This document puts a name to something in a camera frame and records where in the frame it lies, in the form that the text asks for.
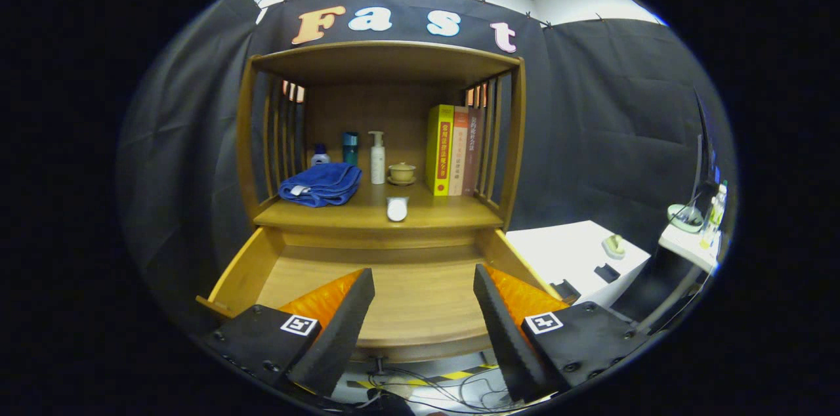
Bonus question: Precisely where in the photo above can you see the white pump bottle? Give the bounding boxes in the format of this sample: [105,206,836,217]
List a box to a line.
[367,131,387,185]

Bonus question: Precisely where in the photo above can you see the yellow book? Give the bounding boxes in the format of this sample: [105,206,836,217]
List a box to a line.
[425,104,455,197]

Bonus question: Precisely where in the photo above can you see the white side table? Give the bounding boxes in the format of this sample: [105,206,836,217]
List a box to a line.
[658,222,723,274]

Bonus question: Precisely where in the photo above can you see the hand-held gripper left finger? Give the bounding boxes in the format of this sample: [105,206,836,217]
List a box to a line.
[197,268,376,398]

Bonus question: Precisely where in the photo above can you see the wooden drawer with black knob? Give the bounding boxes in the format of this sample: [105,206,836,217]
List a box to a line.
[196,227,568,364]

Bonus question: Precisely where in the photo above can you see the dark red book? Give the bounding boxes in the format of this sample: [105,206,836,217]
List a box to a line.
[463,108,483,197]

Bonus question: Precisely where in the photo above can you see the wooden cabinet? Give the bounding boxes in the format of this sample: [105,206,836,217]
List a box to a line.
[235,41,527,259]

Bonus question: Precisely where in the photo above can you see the black floor cables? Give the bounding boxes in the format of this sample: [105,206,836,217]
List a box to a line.
[354,356,526,413]

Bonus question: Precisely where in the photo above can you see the white side cabinet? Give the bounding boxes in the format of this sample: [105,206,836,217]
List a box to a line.
[505,220,652,308]

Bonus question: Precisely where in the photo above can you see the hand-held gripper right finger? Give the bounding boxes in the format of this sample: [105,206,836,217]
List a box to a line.
[472,264,657,404]

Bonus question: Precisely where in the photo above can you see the beige lidded tea cup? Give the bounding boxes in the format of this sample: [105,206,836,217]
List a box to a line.
[387,162,417,186]

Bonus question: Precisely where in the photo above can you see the wooden countertop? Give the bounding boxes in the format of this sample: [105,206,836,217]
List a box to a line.
[255,183,505,230]

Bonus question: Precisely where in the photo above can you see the black upright panel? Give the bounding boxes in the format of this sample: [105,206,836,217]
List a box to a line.
[694,91,719,207]

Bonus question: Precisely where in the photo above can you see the yellow black floor tape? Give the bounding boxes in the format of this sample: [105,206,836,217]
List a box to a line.
[348,364,503,390]

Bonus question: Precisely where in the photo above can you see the round pale green bowl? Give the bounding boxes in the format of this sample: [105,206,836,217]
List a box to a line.
[667,203,706,234]

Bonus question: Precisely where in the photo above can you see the clear bottle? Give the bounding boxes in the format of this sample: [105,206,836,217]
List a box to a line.
[701,180,728,249]

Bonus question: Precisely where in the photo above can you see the beige orange book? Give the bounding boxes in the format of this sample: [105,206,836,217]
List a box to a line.
[450,106,470,197]

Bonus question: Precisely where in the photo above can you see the blue folded towel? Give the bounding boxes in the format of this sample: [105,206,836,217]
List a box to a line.
[278,163,363,208]

